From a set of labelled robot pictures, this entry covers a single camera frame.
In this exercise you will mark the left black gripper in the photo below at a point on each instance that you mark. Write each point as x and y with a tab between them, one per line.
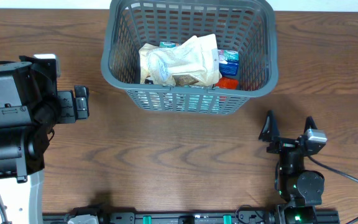
66	114

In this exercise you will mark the orange spaghetti packet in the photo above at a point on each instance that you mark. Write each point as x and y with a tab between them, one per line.
226	83

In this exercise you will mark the grey plastic laundry basket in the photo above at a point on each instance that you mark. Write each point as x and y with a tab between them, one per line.
247	27

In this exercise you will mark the brown and cream snack pouch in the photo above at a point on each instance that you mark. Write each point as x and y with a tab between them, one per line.
180	80

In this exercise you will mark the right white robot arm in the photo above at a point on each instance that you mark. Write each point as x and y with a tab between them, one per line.
300	188

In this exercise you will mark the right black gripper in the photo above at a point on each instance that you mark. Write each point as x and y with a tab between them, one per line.
281	144

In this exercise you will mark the mint green wipes packet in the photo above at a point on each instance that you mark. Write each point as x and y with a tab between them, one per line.
197	103

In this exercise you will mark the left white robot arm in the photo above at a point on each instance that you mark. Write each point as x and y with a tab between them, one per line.
22	167

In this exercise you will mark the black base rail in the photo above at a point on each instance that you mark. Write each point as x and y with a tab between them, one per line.
244	214

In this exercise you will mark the blue tissue multipack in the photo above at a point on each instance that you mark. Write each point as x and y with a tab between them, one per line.
228	62

